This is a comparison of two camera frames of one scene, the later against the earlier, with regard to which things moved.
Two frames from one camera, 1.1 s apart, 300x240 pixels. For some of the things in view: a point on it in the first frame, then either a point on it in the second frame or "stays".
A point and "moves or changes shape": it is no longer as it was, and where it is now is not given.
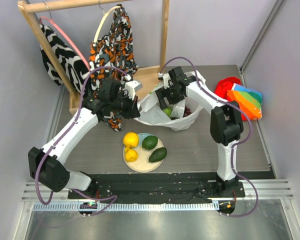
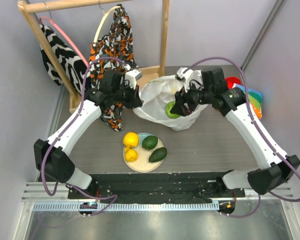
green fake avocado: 158,155 stays
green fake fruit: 150,142 stays
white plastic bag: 184,115 moves or changes shape
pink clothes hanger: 64,38 stays
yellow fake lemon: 131,139 stays
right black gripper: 165,95 to 179,103
